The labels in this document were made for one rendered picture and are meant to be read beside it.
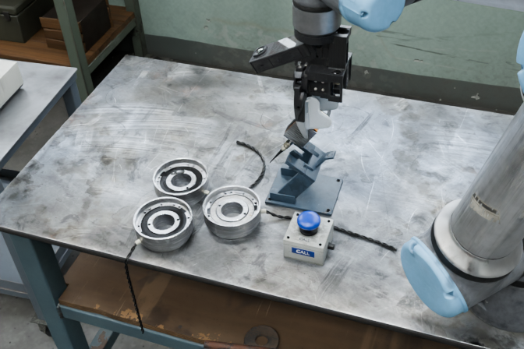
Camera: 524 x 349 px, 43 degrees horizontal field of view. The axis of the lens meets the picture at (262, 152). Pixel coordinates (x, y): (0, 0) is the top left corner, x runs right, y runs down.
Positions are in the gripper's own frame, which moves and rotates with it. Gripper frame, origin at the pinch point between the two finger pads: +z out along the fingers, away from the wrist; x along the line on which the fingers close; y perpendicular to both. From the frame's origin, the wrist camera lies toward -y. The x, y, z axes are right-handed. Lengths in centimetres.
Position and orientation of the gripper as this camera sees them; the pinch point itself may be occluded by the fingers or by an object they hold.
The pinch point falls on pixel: (304, 125)
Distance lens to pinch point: 117.9
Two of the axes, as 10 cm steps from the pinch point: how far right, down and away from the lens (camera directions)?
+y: 9.5, 1.6, -2.6
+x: 3.0, -6.3, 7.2
